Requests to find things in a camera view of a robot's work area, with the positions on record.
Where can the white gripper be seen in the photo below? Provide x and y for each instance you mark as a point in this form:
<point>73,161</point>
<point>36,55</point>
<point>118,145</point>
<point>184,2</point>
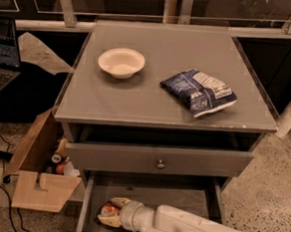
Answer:
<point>129,214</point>

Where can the red coke can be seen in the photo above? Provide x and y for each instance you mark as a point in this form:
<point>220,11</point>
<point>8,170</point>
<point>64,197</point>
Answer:
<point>110,209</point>

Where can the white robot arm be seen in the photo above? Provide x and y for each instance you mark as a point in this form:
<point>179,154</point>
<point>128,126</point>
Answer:
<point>171,219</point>

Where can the round metal drawer knob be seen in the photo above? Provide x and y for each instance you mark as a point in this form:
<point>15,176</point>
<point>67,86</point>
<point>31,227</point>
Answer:
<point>160,164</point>

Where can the grey top drawer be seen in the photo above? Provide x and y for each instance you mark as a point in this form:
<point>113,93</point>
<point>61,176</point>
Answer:
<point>126,158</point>

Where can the grey open middle drawer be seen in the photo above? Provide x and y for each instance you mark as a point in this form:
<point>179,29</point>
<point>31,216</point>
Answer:
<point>193,194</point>

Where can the items inside cardboard box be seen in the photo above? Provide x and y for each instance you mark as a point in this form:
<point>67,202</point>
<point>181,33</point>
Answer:
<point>60,162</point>

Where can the brown cardboard box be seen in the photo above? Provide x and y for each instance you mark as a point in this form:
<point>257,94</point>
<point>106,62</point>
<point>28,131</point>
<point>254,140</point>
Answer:
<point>36,189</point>

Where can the grey cabinet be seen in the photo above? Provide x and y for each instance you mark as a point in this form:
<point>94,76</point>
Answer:
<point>99,108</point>

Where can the blue chip bag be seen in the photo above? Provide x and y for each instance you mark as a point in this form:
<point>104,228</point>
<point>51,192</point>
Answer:
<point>202,94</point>

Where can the white bowl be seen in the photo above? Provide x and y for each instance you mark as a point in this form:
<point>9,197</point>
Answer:
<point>121,63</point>

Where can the open black laptop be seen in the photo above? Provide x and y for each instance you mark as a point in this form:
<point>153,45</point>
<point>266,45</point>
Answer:
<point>9,52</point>

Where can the metal railing frame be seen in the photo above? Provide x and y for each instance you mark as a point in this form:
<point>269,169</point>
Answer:
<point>243,18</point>

